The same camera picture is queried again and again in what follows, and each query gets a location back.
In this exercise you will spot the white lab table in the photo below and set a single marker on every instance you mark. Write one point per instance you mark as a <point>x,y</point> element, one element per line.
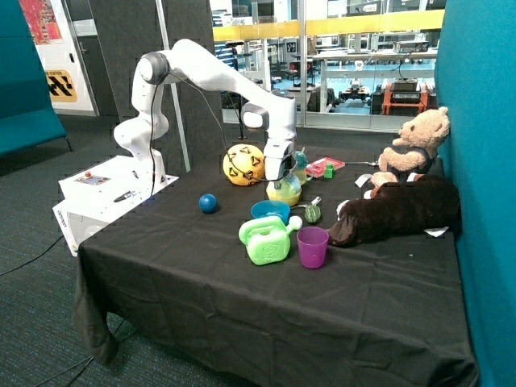
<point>370,69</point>

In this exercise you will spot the purple plastic cup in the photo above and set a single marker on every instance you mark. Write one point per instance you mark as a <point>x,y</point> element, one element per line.
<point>312,246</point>

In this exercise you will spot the black tablecloth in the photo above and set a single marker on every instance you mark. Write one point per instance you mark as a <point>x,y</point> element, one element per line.
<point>386,313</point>

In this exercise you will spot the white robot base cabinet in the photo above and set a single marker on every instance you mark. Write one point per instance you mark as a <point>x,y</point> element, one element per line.
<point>99,195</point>

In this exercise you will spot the green toy vegetable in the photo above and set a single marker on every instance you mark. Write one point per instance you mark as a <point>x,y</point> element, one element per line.
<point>312,213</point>

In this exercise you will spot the pastel plush ball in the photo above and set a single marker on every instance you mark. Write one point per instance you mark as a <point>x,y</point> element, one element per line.
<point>289,183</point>

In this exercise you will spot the yellow black sign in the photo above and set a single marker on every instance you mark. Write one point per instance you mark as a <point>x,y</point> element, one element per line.
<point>60,85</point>

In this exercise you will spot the red book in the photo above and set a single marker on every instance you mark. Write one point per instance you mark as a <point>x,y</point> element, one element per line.
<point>317,168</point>

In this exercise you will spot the metal spoon near bowl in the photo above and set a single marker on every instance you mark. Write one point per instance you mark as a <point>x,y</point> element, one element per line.
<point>314,202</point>

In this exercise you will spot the yellow plastic bowl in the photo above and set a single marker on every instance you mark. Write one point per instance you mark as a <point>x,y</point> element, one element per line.
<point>289,198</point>

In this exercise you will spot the teal sofa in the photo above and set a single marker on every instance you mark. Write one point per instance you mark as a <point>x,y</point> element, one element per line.
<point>27,116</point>

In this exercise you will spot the yellow black soccer ball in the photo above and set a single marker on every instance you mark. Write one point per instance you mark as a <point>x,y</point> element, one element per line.
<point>243,164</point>

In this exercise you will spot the dark brown plush toy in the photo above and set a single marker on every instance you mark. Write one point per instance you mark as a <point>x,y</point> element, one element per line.
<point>397,209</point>

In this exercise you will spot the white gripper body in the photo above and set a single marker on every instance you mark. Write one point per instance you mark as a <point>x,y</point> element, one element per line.
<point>279,159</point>

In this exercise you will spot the metal spoon near bear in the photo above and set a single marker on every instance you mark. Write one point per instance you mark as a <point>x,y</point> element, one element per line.
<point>373,164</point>

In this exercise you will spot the green toy watering can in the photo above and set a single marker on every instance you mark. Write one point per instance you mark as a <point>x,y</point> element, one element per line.
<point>267,239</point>

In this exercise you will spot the teal sippy cup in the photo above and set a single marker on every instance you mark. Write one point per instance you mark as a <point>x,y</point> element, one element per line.
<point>303,171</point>

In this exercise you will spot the orange black wheeled robot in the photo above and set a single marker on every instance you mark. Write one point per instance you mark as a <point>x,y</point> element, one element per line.
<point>403,97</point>

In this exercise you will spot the tan teddy bear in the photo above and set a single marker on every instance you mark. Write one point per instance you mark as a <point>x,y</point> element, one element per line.
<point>413,154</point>

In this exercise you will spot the red poster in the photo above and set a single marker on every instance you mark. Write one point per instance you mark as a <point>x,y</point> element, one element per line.
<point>41,20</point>

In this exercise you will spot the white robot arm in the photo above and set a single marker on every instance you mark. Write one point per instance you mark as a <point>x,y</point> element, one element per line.
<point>274,112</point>

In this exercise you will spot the green toy block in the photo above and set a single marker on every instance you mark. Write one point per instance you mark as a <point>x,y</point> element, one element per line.
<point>329,171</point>

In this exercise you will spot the blue plastic bowl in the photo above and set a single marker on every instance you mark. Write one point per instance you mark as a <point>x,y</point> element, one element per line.
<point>271,207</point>

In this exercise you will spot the small blue ball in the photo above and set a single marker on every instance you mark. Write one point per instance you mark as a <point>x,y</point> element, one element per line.
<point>208,203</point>

